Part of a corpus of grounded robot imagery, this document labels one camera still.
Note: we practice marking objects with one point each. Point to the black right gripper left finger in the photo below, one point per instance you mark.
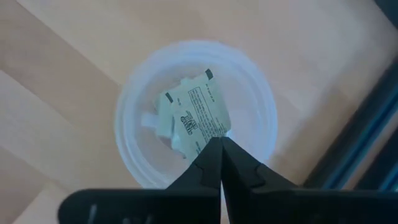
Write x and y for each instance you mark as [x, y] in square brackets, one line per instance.
[155, 208]

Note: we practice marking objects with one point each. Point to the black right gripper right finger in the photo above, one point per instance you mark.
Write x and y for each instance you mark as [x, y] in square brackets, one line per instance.
[295, 208]

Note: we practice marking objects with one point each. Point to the clear plastic bowl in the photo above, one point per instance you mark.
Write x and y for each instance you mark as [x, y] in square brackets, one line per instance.
[248, 109]

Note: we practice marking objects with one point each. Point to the black table frame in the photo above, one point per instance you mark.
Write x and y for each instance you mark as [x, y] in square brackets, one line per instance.
[351, 133]

